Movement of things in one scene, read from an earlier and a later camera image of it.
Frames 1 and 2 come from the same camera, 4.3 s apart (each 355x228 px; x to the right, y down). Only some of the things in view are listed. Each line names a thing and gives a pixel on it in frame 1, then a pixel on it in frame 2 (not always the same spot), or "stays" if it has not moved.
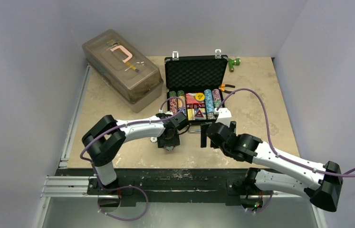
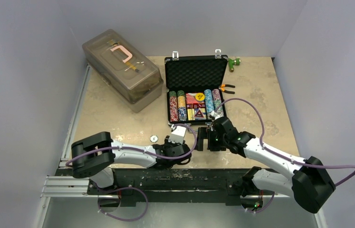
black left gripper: [174, 142] → [167, 143]
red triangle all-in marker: [199, 114] stays
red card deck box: [190, 98] stays
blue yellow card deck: [191, 112] stays
